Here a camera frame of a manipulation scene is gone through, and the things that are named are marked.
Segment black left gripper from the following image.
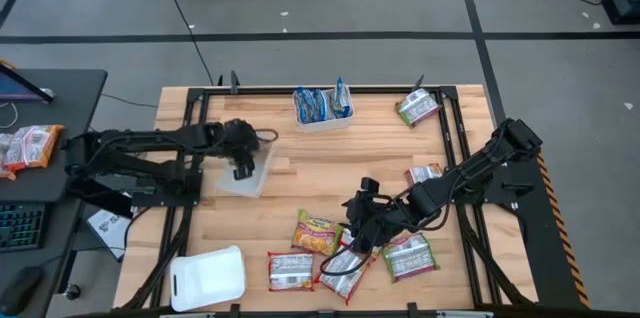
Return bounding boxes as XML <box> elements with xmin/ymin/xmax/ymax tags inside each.
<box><xmin>219</xmin><ymin>117</ymin><xmax>261</xmax><ymax>182</ymax></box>

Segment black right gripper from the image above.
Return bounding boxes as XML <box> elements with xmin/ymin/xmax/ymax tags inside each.
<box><xmin>342</xmin><ymin>192</ymin><xmax>401</xmax><ymax>254</ymax></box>

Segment white plastic bin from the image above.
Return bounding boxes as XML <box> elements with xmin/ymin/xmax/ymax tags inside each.
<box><xmin>214</xmin><ymin>140</ymin><xmax>278</xmax><ymax>199</ymax></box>
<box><xmin>292</xmin><ymin>84</ymin><xmax>356</xmax><ymax>134</ymax></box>
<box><xmin>169</xmin><ymin>245</ymin><xmax>247</xmax><ymax>313</ymax></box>

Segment red ramen noodle pack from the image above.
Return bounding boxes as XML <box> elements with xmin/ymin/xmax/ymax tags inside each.
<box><xmin>337</xmin><ymin>227</ymin><xmax>384</xmax><ymax>259</ymax></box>
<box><xmin>266</xmin><ymin>250</ymin><xmax>316</xmax><ymax>293</ymax></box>
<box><xmin>313</xmin><ymin>245</ymin><xmax>374</xmax><ymax>307</ymax></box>
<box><xmin>403</xmin><ymin>162</ymin><xmax>445</xmax><ymax>187</ymax></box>

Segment green ramen noodle pack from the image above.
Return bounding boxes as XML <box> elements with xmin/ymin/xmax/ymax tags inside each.
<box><xmin>394</xmin><ymin>87</ymin><xmax>441</xmax><ymax>129</ymax></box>
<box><xmin>382</xmin><ymin>231</ymin><xmax>441</xmax><ymax>284</ymax></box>

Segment yellow ramen noodle pack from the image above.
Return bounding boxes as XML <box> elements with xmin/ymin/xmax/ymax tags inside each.
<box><xmin>291</xmin><ymin>207</ymin><xmax>346</xmax><ymax>258</ymax></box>

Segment blue ramen noodle pack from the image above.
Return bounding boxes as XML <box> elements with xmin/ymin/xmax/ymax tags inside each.
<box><xmin>332</xmin><ymin>76</ymin><xmax>353</xmax><ymax>119</ymax></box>
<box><xmin>293</xmin><ymin>86</ymin><xmax>315</xmax><ymax>124</ymax></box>
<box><xmin>312</xmin><ymin>88</ymin><xmax>335</xmax><ymax>122</ymax></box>

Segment white printed paper sheet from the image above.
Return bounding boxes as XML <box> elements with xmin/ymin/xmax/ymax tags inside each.
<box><xmin>85</xmin><ymin>207</ymin><xmax>132</xmax><ymax>263</ymax></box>

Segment black hazard-striped floor platform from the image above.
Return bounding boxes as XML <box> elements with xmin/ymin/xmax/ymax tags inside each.
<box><xmin>497</xmin><ymin>130</ymin><xmax>591</xmax><ymax>310</ymax></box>

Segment black side desk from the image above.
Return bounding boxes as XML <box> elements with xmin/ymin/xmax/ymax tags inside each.
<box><xmin>0</xmin><ymin>68</ymin><xmax>134</xmax><ymax>318</ymax></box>

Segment orange ramen noodle pack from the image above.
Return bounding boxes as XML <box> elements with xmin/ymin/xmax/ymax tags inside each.
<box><xmin>0</xmin><ymin>132</ymin><xmax>17</xmax><ymax>182</ymax></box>
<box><xmin>3</xmin><ymin>124</ymin><xmax>66</xmax><ymax>173</ymax></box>

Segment black backlit keyboard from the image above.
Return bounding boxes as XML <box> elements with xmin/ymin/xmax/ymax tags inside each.
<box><xmin>0</xmin><ymin>201</ymin><xmax>47</xmax><ymax>253</ymax></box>

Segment computer monitor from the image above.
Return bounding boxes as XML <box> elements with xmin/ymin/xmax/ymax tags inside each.
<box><xmin>0</xmin><ymin>60</ymin><xmax>55</xmax><ymax>105</ymax></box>

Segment black computer mouse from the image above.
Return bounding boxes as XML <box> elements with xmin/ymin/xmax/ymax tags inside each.
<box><xmin>0</xmin><ymin>265</ymin><xmax>44</xmax><ymax>317</ymax></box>

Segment black equipment box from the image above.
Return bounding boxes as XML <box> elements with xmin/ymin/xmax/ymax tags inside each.
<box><xmin>602</xmin><ymin>0</ymin><xmax>640</xmax><ymax>26</ymax></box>

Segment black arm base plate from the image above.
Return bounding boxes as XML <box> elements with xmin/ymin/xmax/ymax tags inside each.
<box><xmin>449</xmin><ymin>163</ymin><xmax>536</xmax><ymax>205</ymax></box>
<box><xmin>130</xmin><ymin>167</ymin><xmax>204</xmax><ymax>209</ymax></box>

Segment black aluminium table frame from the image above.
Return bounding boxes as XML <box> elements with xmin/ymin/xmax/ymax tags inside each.
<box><xmin>117</xmin><ymin>84</ymin><xmax>539</xmax><ymax>318</ymax></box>

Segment long black floor cable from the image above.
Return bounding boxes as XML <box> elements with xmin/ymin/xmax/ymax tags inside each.
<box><xmin>157</xmin><ymin>0</ymin><xmax>216</xmax><ymax>87</ymax></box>

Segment white desk cable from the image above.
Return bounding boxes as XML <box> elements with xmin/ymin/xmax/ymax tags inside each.
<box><xmin>0</xmin><ymin>101</ymin><xmax>19</xmax><ymax>130</ymax></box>

